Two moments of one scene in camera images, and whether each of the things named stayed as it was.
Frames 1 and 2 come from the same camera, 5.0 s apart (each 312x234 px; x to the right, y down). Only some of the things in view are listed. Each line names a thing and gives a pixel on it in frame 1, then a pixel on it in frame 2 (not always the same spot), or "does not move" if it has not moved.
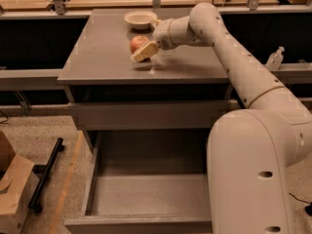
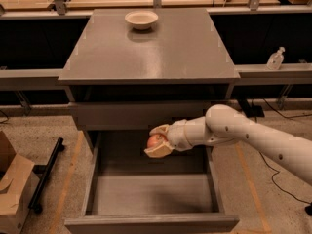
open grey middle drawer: [144, 181] does not move
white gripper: [162, 33] to [176, 135]
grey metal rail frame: [51, 77] does not move
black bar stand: [44, 169] does not move
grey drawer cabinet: [160, 104] does not move
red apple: [137, 42] to [156, 140]
